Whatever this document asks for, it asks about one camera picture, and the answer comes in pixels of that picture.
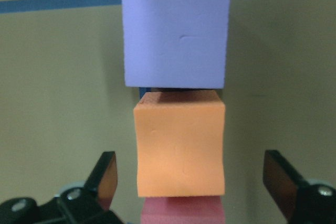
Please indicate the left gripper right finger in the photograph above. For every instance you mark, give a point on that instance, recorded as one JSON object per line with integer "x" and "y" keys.
{"x": 299, "y": 200}

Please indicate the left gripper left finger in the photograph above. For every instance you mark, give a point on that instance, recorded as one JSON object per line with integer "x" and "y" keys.
{"x": 91, "y": 202}

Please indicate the orange foam block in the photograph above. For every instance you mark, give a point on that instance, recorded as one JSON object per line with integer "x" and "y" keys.
{"x": 180, "y": 144}

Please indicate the pink foam block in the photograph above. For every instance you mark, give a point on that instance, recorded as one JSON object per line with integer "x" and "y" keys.
{"x": 200, "y": 209}

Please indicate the purple foam block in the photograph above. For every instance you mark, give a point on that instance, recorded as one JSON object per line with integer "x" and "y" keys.
{"x": 175, "y": 43}

